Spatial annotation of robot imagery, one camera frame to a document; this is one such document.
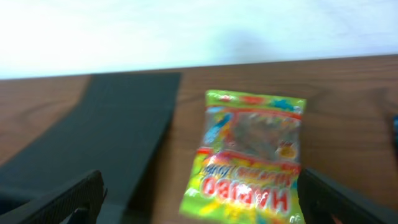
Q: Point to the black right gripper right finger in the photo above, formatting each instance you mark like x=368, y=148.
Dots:
x=322, y=200

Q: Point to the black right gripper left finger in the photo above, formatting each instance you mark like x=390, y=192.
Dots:
x=77, y=201

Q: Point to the green Haribo gummy bag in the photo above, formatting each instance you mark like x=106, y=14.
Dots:
x=247, y=166

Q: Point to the dark green box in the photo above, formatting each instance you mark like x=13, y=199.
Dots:
x=56, y=129

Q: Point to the blue Oreo cookie pack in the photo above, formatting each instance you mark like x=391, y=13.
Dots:
x=395, y=130

